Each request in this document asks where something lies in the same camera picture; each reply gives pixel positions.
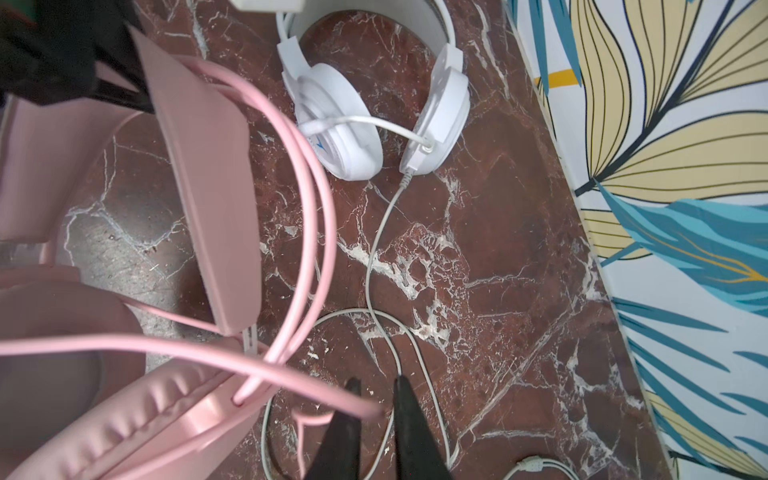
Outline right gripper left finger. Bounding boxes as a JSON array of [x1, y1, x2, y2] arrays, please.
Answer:
[[304, 411, 362, 480]]

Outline white headphones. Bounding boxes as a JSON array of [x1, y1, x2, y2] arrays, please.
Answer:
[[275, 0, 472, 182]]

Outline pink cat-ear headphones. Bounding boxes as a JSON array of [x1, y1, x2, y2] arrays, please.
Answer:
[[0, 26, 385, 480]]

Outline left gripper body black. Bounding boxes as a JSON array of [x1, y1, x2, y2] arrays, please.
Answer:
[[1, 0, 154, 113]]

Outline white headphone cable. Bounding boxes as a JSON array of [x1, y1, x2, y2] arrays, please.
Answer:
[[259, 167, 582, 480]]

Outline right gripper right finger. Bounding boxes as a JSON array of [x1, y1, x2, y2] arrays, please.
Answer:
[[393, 375, 451, 480]]

